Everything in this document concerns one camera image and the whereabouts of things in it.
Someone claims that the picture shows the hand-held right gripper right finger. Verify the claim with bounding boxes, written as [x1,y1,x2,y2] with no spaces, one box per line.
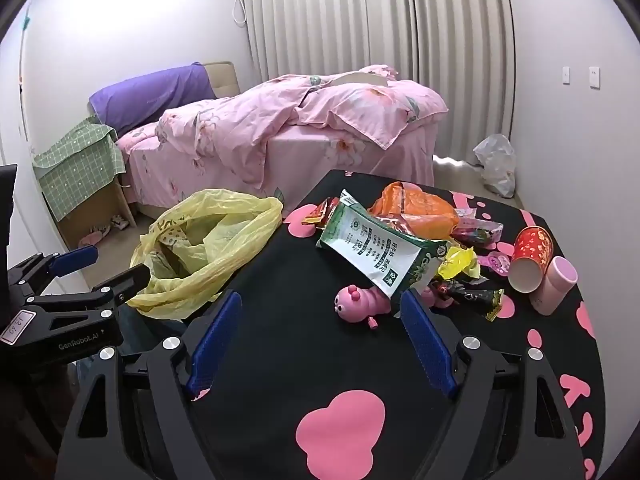
[399,291,586,480]

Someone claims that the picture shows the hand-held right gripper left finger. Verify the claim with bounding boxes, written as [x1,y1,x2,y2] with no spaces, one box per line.
[55,290,244,480]

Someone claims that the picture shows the beige headboard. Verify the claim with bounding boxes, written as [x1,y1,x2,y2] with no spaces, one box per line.
[200,60,236,98]

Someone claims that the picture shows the pink floral pillow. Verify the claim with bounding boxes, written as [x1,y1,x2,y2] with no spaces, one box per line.
[299,65,449,151]

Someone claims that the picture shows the pink caterpillar toy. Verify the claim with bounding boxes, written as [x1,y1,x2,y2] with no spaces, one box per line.
[334,284,451,332]

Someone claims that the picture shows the purple pillow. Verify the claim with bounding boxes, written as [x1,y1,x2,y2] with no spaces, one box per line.
[89,62,217,138]

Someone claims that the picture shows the black pink printed tablecloth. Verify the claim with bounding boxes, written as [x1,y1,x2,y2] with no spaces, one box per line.
[115,170,608,480]

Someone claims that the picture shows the pink cup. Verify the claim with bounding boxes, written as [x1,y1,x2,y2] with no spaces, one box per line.
[529,256,578,316]

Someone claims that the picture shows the bed with pink sheet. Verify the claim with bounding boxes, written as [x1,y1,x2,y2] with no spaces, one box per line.
[116,110,441,216]

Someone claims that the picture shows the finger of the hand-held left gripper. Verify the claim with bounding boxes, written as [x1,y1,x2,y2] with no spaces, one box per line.
[22,262,152,321]
[7,245,99,296]

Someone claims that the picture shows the wooden nightstand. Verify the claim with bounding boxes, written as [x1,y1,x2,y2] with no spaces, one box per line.
[57,172,138,251]

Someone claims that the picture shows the white plastic bag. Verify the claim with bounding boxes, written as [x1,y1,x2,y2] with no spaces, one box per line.
[472,133,517,198]

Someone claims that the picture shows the green white snack packet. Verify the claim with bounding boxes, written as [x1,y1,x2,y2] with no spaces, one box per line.
[316,189,448,298]

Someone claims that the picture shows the white pleated curtain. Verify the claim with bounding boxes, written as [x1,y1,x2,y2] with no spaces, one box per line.
[239,0,517,158]

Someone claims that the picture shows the red paper cup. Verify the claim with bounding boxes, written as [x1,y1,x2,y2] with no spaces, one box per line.
[507,226,555,294]

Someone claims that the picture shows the green checked cloth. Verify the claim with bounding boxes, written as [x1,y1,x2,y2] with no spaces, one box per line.
[32,116,127,222]

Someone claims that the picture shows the pink floral quilt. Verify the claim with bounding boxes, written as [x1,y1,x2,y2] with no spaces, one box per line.
[155,72,361,188]

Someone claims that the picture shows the orange snack bag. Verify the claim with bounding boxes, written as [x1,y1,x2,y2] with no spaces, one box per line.
[367,181,461,241]

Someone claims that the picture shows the black yellow-edged wrapper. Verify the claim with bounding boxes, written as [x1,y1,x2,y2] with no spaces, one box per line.
[430,280,505,322]

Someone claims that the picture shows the pink slippers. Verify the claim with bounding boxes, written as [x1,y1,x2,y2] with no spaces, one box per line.
[77,225,113,248]

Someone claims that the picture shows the dark red wrapper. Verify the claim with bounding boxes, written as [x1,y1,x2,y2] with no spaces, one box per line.
[450,227,503,252]

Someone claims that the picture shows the yellow plastic bag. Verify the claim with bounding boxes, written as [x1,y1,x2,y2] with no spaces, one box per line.
[127,189,285,321]

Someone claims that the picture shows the red yellow small wrapper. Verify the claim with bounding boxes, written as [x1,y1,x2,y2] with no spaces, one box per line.
[300,197,342,226]

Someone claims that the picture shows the yellow red snack packet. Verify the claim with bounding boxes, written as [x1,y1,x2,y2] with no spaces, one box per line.
[436,242,482,281]

